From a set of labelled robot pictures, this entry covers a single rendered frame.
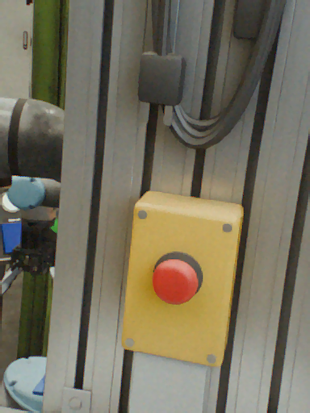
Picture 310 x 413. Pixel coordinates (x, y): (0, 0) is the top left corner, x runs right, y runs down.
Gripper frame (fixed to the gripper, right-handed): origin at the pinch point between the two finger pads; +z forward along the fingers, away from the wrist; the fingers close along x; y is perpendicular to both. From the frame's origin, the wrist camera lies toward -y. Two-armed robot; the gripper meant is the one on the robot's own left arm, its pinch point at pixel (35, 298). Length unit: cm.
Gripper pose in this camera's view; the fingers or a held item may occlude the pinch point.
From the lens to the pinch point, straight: 170.9
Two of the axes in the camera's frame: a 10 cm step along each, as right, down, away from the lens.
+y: -2.0, 2.5, -9.5
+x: 9.7, 1.5, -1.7
